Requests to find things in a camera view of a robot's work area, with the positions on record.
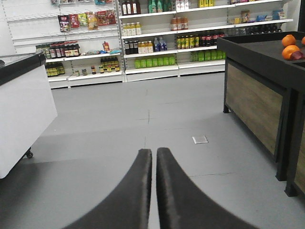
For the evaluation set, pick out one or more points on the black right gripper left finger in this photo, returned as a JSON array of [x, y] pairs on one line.
[[128, 205]]

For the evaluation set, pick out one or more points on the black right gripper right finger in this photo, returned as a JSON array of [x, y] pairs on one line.
[[182, 205]]

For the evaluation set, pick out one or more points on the small steel floor plate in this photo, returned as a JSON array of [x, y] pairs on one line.
[[200, 139]]

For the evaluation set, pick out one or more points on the far white chest freezer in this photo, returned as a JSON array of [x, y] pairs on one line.
[[27, 106]]

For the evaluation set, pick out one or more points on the black wooden produce stand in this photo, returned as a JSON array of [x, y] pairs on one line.
[[267, 93]]

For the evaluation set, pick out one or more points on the white store shelving unit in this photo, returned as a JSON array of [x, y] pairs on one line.
[[104, 41]]

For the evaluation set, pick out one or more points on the orange fruit lower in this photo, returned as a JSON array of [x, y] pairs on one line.
[[289, 50]]

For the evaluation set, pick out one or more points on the orange fruit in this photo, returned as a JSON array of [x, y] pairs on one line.
[[289, 50], [288, 40]]

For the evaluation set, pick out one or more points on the dark red fruit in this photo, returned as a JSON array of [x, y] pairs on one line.
[[297, 55]]

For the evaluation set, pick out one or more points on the orange fruit upper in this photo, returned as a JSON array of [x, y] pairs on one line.
[[288, 40]]

